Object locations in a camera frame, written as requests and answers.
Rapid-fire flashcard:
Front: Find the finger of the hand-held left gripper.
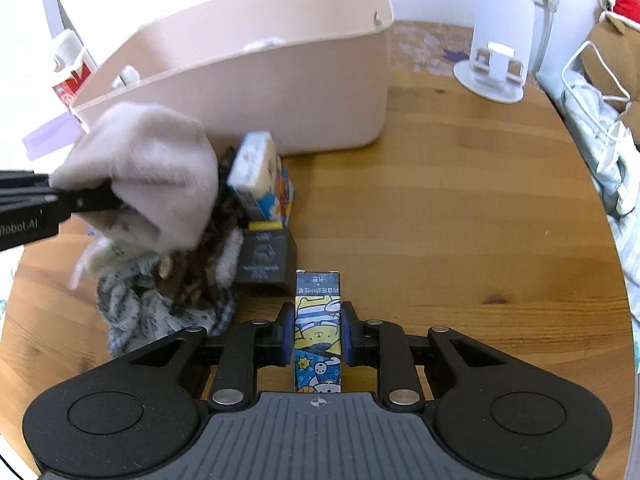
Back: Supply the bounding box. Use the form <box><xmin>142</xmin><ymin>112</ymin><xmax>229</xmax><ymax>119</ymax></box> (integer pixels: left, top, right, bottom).
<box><xmin>0</xmin><ymin>182</ymin><xmax>123</xmax><ymax>222</ymax></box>
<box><xmin>0</xmin><ymin>170</ymin><xmax>55</xmax><ymax>194</ymax></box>

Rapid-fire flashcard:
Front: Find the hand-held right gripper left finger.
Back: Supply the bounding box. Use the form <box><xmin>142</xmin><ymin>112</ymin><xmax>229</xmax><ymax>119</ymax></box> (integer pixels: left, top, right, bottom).
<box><xmin>112</xmin><ymin>302</ymin><xmax>296</xmax><ymax>406</ymax></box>

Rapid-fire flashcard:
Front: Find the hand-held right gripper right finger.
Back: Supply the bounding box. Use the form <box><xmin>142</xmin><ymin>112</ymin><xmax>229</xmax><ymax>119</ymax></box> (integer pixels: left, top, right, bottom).
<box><xmin>340</xmin><ymin>300</ymin><xmax>521</xmax><ymax>406</ymax></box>

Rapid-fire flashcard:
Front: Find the yellow blue cartoon carton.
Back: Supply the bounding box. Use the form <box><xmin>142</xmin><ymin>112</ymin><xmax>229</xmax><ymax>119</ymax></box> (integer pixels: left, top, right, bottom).
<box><xmin>292</xmin><ymin>270</ymin><xmax>346</xmax><ymax>393</ymax></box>

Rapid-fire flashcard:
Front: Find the beige fluffy sock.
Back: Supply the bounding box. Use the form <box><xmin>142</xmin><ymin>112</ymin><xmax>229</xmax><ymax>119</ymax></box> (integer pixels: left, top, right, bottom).
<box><xmin>50</xmin><ymin>101</ymin><xmax>221</xmax><ymax>253</ymax></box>

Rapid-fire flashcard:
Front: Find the small black box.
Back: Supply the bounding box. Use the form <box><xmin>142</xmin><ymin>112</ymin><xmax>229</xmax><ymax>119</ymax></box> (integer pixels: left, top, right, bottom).
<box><xmin>235</xmin><ymin>227</ymin><xmax>299</xmax><ymax>297</ymax></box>

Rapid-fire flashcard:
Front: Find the brown leopard scrunchie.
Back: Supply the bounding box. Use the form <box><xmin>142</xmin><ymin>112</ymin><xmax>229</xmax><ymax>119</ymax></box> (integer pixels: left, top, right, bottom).
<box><xmin>155</xmin><ymin>147</ymin><xmax>246</xmax><ymax>311</ymax></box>

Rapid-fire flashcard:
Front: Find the blue floral scrunchie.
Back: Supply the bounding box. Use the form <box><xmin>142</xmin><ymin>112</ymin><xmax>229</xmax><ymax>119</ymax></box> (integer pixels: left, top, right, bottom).
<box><xmin>97</xmin><ymin>255</ymin><xmax>238</xmax><ymax>358</ymax></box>

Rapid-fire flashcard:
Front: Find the blue cartoon box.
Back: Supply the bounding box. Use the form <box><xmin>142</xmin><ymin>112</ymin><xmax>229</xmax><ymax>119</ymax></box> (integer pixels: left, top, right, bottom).
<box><xmin>226</xmin><ymin>131</ymin><xmax>297</xmax><ymax>226</ymax></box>

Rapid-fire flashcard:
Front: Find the pink plastic storage bin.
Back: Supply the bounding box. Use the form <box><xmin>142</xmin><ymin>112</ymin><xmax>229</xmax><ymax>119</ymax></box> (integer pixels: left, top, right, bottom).
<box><xmin>70</xmin><ymin>0</ymin><xmax>396</xmax><ymax>156</ymax></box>

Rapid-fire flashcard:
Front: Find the wooden desktop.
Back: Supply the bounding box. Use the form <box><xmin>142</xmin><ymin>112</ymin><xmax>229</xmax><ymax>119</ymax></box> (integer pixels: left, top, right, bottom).
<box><xmin>0</xmin><ymin>20</ymin><xmax>640</xmax><ymax>476</ymax></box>

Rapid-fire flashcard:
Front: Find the red milk carton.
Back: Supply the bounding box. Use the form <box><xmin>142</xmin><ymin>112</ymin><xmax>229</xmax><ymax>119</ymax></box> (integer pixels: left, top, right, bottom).
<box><xmin>51</xmin><ymin>57</ymin><xmax>101</xmax><ymax>126</ymax></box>

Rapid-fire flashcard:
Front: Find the white thermos bottle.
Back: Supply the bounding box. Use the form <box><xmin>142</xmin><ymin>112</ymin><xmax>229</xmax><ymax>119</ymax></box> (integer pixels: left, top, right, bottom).
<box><xmin>51</xmin><ymin>29</ymin><xmax>86</xmax><ymax>73</ymax></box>

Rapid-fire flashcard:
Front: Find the white clothes hanger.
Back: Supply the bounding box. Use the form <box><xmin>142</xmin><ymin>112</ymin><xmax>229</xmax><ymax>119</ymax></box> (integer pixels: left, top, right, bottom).
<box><xmin>560</xmin><ymin>40</ymin><xmax>640</xmax><ymax>216</ymax></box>

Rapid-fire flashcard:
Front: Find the light blue striped cloth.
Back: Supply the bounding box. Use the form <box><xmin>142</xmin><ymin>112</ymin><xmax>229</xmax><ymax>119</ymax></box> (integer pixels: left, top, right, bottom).
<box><xmin>535</xmin><ymin>67</ymin><xmax>640</xmax><ymax>321</ymax></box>

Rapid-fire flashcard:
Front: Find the white phone stand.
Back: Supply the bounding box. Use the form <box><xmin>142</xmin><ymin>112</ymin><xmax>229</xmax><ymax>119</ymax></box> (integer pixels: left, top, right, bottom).
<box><xmin>452</xmin><ymin>0</ymin><xmax>543</xmax><ymax>105</ymax></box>

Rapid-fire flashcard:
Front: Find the brown capybara plush toy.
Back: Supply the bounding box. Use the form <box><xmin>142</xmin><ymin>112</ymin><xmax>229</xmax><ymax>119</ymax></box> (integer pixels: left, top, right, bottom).
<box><xmin>585</xmin><ymin>10</ymin><xmax>640</xmax><ymax>151</ymax></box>

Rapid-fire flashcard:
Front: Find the red santa hat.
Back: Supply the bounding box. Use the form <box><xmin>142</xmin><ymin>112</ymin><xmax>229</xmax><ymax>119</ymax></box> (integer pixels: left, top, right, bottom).
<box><xmin>600</xmin><ymin>0</ymin><xmax>640</xmax><ymax>28</ymax></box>

